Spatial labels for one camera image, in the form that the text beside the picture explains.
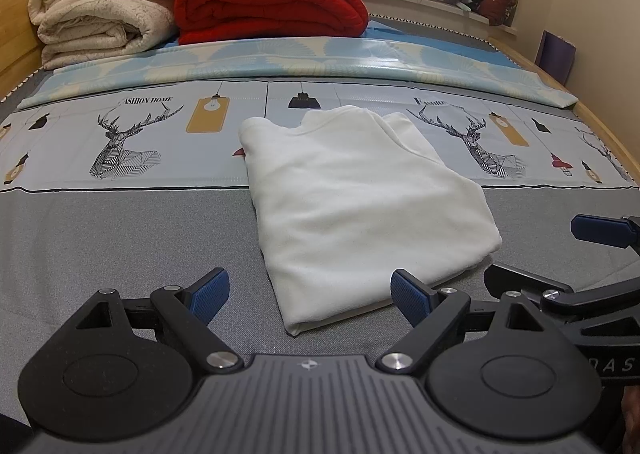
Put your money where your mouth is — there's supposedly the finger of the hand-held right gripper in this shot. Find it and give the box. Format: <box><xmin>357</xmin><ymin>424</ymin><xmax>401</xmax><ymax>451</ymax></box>
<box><xmin>571</xmin><ymin>214</ymin><xmax>640</xmax><ymax>249</ymax></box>
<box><xmin>484</xmin><ymin>263</ymin><xmax>640</xmax><ymax>351</ymax></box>

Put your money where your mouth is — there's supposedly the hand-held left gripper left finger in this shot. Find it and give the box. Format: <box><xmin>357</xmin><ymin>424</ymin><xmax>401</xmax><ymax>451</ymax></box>
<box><xmin>75</xmin><ymin>268</ymin><xmax>246</xmax><ymax>375</ymax></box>

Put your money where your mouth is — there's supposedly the stone window sill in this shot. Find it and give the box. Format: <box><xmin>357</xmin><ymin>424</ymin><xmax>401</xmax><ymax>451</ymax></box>
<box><xmin>356</xmin><ymin>0</ymin><xmax>506</xmax><ymax>40</ymax></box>

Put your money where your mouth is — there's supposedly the red folded blanket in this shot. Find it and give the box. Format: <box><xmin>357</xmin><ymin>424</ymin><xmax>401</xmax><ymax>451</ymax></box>
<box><xmin>175</xmin><ymin>0</ymin><xmax>370</xmax><ymax>45</ymax></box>

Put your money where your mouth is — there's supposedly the white t-shirt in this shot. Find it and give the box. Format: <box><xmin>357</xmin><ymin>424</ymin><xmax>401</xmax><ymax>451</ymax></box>
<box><xmin>238</xmin><ymin>105</ymin><xmax>502</xmax><ymax>336</ymax></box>

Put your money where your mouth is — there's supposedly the light blue patterned mat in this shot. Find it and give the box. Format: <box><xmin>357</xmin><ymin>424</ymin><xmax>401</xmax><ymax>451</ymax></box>
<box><xmin>17</xmin><ymin>36</ymin><xmax>578</xmax><ymax>109</ymax></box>

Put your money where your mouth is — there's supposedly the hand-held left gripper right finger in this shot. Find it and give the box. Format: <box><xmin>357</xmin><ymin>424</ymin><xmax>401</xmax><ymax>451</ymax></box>
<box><xmin>375</xmin><ymin>269</ymin><xmax>546</xmax><ymax>375</ymax></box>

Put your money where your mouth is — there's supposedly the cream fleece folded blanket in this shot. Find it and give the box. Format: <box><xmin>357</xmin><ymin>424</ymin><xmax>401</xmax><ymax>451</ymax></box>
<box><xmin>27</xmin><ymin>0</ymin><xmax>187</xmax><ymax>70</ymax></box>

